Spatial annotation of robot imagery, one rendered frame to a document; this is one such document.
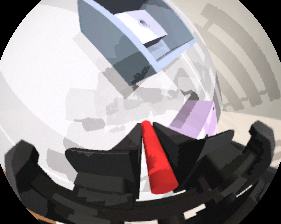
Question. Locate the red peg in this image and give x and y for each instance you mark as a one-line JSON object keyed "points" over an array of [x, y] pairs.
{"points": [[160, 174]]}

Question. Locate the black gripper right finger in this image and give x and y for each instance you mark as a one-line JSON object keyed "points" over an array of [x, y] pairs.
{"points": [[185, 153]]}

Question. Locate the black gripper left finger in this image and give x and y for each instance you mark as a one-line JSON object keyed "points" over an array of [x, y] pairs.
{"points": [[123, 160]]}

